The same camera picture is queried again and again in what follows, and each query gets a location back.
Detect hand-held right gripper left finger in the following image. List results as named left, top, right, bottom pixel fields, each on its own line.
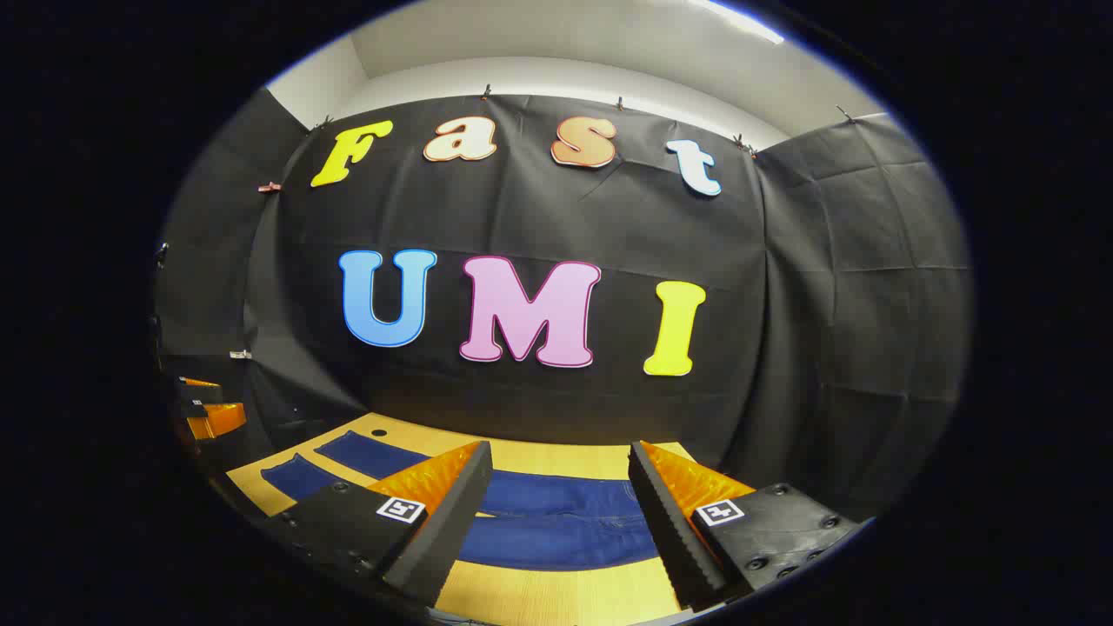
left=259, top=440, right=494, bottom=609

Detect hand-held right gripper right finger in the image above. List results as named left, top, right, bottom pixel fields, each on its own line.
left=627, top=440, right=863, bottom=612

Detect blue jeans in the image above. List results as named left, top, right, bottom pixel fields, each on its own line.
left=261, top=430, right=662, bottom=572

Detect black backdrop cloth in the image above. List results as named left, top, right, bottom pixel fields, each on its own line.
left=152, top=87, right=973, bottom=523

